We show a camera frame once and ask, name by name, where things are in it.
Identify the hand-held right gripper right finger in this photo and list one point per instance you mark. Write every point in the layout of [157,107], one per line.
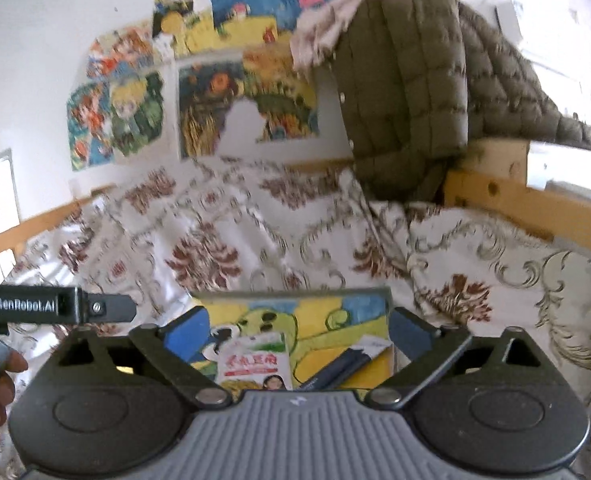
[410,332]

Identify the yellow cartoon wall poster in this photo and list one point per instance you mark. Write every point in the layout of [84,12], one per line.
[180,25]

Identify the grey tray with cartoon lining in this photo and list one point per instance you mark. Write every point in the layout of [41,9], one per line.
[325,320]

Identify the blue mushroom wall poster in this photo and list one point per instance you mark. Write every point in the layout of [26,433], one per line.
[265,5]

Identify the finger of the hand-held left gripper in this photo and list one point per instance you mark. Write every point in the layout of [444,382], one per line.
[115,308]

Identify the white and orange snack packet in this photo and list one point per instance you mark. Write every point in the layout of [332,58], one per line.
[255,365]

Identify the small white packet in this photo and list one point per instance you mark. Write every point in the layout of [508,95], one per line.
[375,346]

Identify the colourful cartoon wall poster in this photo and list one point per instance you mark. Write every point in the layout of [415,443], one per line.
[87,130]

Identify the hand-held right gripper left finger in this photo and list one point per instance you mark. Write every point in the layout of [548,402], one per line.
[188,332]

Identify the wooden bed frame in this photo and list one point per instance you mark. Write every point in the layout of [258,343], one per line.
[525,200]

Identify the white storage box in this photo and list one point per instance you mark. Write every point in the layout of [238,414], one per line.
[565,165]

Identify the small orange anime wall poster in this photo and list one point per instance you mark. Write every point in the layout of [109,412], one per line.
[120,52]

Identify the dark blue snack packet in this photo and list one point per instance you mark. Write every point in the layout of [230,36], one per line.
[335,367]

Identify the olive quilted jacket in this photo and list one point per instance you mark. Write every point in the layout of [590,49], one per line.
[410,90]

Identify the orange sunflower wall poster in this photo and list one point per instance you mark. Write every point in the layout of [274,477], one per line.
[210,105]

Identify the green anime figure wall poster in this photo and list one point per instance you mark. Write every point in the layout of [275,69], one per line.
[135,115]

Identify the floral printed blanket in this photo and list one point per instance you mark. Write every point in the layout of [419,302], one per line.
[275,230]

